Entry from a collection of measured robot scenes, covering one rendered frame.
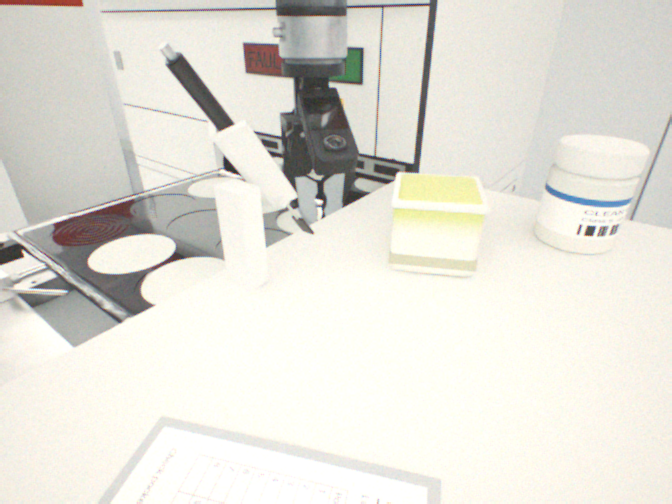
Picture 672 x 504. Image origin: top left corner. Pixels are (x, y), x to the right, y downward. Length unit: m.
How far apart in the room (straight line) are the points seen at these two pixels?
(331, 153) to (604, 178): 0.24
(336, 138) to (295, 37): 0.12
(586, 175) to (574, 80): 1.64
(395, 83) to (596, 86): 1.49
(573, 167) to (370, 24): 0.34
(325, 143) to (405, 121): 0.21
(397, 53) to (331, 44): 0.15
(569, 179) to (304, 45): 0.29
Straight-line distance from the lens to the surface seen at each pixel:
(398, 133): 0.61
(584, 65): 2.04
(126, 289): 0.50
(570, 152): 0.42
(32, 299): 0.68
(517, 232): 0.46
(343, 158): 0.41
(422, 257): 0.35
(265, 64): 0.76
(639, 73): 2.02
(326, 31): 0.47
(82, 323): 0.62
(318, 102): 0.47
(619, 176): 0.42
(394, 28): 0.61
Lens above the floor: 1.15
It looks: 29 degrees down
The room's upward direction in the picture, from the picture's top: straight up
